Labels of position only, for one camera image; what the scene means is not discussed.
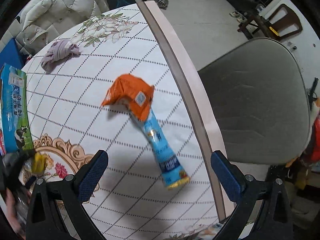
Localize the open cardboard box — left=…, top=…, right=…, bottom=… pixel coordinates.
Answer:
left=1, top=63, right=34, bottom=153

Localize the light blue tube packet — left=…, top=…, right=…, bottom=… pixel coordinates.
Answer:
left=135, top=109, right=190, bottom=190

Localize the orange snack packet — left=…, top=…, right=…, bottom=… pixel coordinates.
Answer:
left=101, top=74, right=155, bottom=121

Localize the purple crumpled cloth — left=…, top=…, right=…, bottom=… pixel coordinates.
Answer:
left=41, top=40, right=80, bottom=73

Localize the floral white tablecloth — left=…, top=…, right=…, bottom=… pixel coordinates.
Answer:
left=23, top=1, right=234, bottom=239

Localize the white puffer jacket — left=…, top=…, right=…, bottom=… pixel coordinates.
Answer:
left=20, top=0, right=108, bottom=53

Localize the dark wooden chair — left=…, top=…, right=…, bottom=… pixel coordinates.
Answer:
left=237, top=4, right=303, bottom=41

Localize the yellow-rimmed silver scrubber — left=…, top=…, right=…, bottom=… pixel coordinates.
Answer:
left=23, top=152, right=47, bottom=189

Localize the small chrome dumbbell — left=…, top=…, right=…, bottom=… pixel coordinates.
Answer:
left=154, top=0, right=169, bottom=9

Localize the blue folded mat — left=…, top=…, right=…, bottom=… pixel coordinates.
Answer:
left=0, top=38, right=24, bottom=69

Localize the grey seat chair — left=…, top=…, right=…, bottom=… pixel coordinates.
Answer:
left=199, top=38, right=310, bottom=165

